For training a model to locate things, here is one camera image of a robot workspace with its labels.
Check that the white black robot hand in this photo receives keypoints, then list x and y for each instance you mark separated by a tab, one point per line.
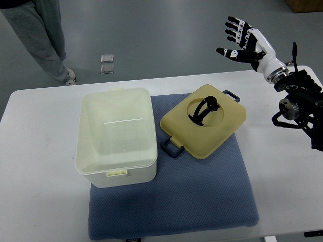
254	50

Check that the yellow box lid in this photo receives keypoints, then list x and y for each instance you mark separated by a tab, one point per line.
203	121

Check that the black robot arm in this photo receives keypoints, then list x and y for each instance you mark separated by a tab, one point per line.
302	107

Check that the brown cardboard box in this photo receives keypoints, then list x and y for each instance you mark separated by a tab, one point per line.
305	6

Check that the white storage box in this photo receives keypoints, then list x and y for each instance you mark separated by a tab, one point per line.
117	138

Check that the upper floor outlet plate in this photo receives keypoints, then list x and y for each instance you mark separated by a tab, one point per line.
107	58

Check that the floor outlet plate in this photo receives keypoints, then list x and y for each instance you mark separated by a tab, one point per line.
107	58
107	68

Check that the lower floor outlet plate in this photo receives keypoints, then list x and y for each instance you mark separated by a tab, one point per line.
107	68

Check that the blue grey cushion mat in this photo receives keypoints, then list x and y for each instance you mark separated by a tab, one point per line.
186	195

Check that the white sneaker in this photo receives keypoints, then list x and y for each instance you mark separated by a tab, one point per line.
71	73
70	82

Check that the black table edge label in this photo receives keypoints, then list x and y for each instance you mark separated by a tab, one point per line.
316	233

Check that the person grey trousers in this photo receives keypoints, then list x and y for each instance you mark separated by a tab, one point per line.
38	26

